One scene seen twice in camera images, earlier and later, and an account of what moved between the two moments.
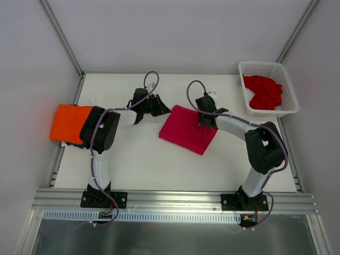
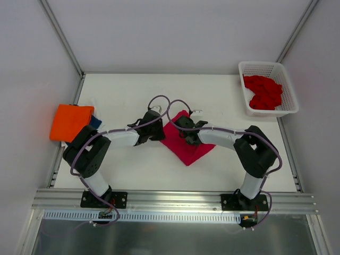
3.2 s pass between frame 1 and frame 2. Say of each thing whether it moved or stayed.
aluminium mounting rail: stayed
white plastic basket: stayed
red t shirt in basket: stayed
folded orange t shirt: stayed
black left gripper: moved
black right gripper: moved
